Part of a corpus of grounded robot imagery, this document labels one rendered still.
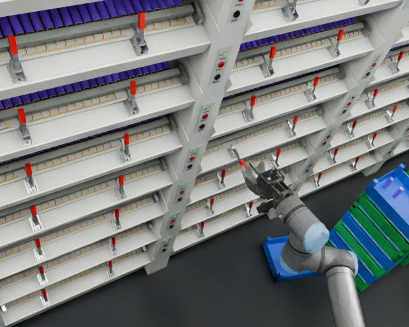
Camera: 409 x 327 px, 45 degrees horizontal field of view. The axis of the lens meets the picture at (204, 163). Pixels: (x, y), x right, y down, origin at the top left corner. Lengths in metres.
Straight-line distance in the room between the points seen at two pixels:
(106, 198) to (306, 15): 0.79
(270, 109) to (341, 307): 0.66
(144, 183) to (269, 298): 0.99
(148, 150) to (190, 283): 0.98
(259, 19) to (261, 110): 0.42
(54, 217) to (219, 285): 1.01
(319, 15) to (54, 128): 0.75
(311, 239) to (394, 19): 0.74
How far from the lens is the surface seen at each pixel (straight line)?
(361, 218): 2.31
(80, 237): 1.71
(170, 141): 1.46
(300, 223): 1.51
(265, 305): 2.32
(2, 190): 1.34
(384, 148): 2.81
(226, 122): 1.56
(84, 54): 1.09
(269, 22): 1.31
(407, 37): 1.90
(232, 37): 1.23
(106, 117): 1.24
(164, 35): 1.16
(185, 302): 2.23
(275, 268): 2.36
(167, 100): 1.30
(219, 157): 1.72
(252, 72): 1.45
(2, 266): 1.68
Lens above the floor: 2.05
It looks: 51 degrees down
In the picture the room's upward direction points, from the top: 19 degrees clockwise
